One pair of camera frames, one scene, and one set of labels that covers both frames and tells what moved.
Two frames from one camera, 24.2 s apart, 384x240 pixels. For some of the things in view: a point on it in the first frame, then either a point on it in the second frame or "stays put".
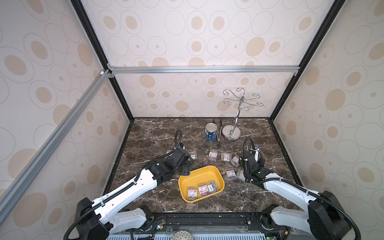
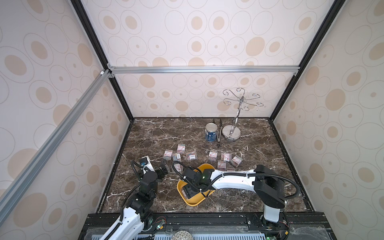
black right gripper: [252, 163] -> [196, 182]
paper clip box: [213, 155] stays put
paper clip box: [235, 161] stays put
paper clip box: [192, 154] stays put
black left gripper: [188, 164] -> [162, 174]
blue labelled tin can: [211, 132] stays put
